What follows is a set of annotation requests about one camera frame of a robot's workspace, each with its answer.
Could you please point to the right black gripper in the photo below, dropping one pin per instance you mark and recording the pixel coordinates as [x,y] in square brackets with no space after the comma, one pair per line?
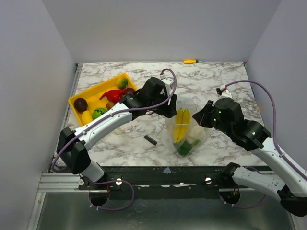
[203,114]

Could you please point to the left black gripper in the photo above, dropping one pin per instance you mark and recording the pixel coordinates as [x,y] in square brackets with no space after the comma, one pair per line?
[171,109]

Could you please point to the yellow banana bunch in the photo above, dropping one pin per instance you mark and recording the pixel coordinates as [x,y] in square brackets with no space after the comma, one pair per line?
[182,122]

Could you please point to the white cauliflower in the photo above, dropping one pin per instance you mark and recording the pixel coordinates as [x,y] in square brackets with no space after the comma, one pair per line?
[197,132]

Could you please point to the clear zip top bag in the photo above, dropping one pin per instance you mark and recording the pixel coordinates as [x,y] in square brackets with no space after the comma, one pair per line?
[170,122]

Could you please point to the green bell pepper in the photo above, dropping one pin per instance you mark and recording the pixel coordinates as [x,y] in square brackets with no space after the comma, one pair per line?
[186,148]

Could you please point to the red bell pepper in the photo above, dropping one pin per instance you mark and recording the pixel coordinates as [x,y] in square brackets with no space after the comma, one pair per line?
[113,96]

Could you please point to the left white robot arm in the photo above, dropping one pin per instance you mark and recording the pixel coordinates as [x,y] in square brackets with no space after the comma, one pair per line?
[73,146]

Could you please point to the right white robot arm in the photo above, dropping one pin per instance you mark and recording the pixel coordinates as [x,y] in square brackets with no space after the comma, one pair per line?
[290,189]

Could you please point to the clear plastic screw box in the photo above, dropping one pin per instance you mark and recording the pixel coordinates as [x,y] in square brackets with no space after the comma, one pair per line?
[185,102]

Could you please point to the black comb-like part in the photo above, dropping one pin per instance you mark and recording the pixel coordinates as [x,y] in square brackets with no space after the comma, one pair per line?
[151,140]

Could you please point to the dark purple plum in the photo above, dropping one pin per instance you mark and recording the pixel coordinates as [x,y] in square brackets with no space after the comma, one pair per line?
[129,90]

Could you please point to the yellow screwdriver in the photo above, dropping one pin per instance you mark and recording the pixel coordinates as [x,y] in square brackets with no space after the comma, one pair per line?
[193,61]

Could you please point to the green yellow mango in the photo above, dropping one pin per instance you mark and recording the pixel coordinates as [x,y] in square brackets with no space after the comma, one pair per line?
[122,83]

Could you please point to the brown kiwi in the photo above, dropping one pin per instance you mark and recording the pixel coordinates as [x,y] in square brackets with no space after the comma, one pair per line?
[109,105]

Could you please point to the green ball black squiggle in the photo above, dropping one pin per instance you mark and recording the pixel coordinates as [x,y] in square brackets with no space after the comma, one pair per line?
[98,112]

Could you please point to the yellow plastic tray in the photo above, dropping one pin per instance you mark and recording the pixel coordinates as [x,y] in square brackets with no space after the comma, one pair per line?
[93,94]

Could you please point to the yellow lemon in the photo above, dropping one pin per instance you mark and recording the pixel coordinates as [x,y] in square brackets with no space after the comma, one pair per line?
[86,117]

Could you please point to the dark passion fruit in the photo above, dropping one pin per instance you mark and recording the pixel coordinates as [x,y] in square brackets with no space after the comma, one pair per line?
[80,105]

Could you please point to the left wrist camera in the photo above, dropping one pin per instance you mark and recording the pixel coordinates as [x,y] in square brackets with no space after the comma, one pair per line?
[168,85]

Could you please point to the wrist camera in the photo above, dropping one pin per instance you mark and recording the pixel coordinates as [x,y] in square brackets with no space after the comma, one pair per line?
[168,85]
[223,92]

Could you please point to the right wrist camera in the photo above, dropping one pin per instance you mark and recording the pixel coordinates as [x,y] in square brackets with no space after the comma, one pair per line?
[223,92]

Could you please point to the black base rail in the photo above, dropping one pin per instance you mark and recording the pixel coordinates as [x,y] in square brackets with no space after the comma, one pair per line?
[162,183]

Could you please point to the aluminium extrusion frame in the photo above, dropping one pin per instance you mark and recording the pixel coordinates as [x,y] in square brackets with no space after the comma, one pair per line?
[60,180]

